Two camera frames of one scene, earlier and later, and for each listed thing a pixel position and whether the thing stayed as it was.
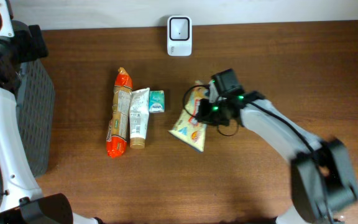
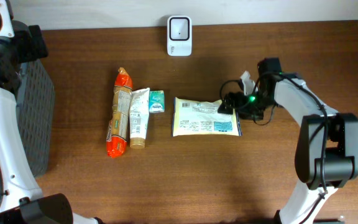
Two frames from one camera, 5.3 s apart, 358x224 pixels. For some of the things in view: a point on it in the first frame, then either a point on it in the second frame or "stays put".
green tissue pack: [156, 101] stays put
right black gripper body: [220, 102] -> [250, 104]
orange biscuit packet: [120, 122] stays put
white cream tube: [138, 109] stays put
